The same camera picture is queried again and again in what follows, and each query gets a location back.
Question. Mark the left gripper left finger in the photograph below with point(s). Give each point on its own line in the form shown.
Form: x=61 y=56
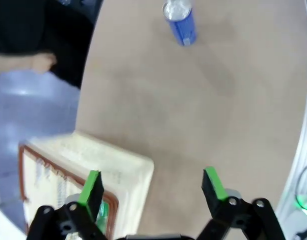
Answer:
x=89 y=197

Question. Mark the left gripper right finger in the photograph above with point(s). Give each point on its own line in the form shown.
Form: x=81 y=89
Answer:
x=214 y=197

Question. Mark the blue Pocari Sweat can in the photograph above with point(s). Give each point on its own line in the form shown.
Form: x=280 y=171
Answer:
x=183 y=30

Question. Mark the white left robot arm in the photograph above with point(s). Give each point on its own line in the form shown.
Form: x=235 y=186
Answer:
x=301 y=150

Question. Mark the person's right hand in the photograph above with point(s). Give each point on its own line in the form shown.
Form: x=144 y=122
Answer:
x=43 y=62

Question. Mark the white side table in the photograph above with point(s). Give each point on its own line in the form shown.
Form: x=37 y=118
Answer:
x=3 y=225

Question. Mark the person in black t-shirt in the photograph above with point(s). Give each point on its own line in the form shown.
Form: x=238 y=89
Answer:
x=31 y=25

